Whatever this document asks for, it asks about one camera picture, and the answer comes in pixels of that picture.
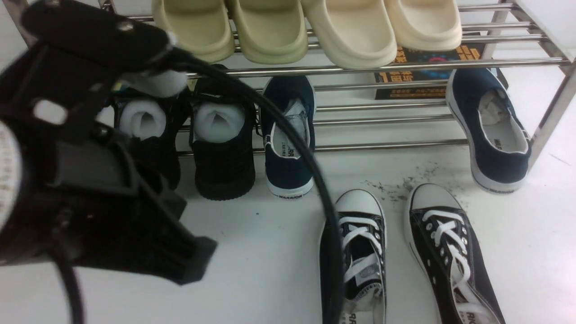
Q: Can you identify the olive green slipper right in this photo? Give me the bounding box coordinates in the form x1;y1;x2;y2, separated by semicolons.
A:
225;0;308;64

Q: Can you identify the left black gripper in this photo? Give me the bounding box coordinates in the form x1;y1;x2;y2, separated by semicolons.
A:
1;43;217;285

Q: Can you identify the cream slipper right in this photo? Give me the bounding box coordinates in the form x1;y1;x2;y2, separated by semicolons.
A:
384;0;463;52

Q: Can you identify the olive green slipper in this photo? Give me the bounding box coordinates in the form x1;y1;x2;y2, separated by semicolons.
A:
151;0;236;63
225;0;308;64

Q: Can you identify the olive green slipper left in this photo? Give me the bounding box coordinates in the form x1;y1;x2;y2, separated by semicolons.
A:
151;0;236;63

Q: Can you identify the cream slipper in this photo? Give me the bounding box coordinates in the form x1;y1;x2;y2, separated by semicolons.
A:
384;0;463;52
301;0;397;69

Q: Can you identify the black cable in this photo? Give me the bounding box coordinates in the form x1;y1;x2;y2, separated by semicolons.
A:
49;47;346;324

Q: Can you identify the black knit sneaker left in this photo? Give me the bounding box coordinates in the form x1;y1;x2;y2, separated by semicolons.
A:
103;88;192;189

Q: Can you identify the black knit sneaker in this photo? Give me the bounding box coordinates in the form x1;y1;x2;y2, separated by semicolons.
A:
189;76;257;201
103;88;192;189

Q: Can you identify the cream slipper left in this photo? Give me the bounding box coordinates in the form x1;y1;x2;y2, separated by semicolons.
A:
301;0;397;69

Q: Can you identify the black knit sneaker right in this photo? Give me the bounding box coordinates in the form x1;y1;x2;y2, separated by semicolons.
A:
189;76;257;201

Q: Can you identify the navy canvas shoe middle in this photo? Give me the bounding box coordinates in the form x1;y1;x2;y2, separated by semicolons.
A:
259;75;316;199

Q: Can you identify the silver metal shoe rack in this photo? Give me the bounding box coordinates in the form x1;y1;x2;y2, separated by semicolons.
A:
2;0;576;171

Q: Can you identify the black canvas lace sneaker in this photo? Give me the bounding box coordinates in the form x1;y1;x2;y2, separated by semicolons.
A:
405;183;505;324
335;189;387;324

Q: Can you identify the navy canvas shoe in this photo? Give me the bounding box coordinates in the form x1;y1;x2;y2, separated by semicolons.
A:
259;75;316;199
445;68;531;194

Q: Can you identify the navy canvas shoe right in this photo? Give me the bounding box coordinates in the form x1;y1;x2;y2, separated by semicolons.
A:
445;68;531;194

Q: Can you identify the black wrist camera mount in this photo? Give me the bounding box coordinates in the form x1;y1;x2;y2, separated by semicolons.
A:
21;0;174;72

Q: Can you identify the black orange book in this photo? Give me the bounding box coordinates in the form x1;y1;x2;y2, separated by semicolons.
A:
374;43;486;100

